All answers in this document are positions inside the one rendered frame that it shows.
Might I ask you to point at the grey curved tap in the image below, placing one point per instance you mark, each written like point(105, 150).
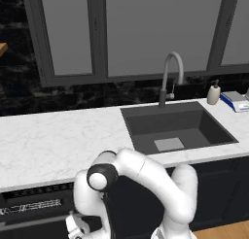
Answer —
point(166, 74)

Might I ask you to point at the white dishwasher rack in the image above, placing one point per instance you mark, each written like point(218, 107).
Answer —
point(32, 205)

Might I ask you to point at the black dishwasher door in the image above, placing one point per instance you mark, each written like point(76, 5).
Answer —
point(29, 230)

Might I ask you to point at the grey framed window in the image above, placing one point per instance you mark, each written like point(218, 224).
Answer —
point(97, 32)

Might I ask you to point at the blue and white kitchen scale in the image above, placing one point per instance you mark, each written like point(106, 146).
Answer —
point(236, 101)

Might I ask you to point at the beige soap dispenser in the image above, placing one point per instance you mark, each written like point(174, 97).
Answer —
point(213, 94)

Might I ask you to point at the dark grey sink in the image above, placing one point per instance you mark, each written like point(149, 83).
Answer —
point(168, 123)

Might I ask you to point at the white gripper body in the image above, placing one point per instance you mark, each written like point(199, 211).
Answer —
point(76, 227)

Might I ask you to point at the dark cupboard under sink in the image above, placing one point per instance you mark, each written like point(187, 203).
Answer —
point(217, 191)

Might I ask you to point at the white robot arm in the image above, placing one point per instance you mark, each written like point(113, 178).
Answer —
point(152, 181)

